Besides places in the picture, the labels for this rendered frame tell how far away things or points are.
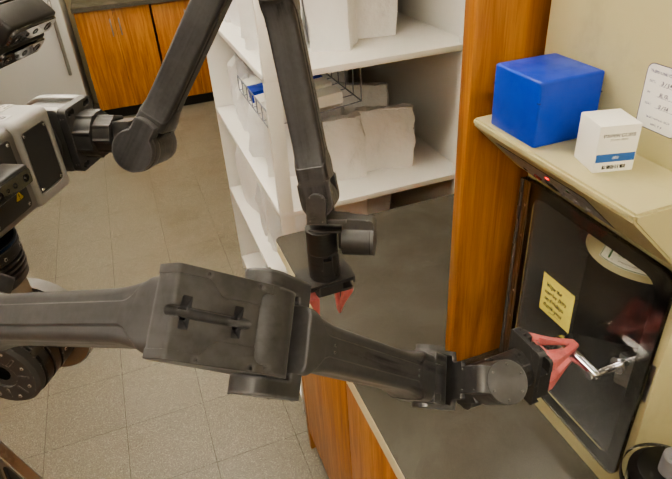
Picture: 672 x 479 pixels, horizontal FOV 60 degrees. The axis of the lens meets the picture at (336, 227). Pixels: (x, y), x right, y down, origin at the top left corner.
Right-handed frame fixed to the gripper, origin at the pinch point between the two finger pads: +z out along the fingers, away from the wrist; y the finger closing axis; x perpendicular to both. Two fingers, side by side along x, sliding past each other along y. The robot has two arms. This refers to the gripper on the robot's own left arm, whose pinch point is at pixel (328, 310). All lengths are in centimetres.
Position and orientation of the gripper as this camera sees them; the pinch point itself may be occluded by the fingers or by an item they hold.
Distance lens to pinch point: 115.4
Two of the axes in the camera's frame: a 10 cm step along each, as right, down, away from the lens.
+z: 0.6, 8.5, 5.2
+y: 9.3, -2.4, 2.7
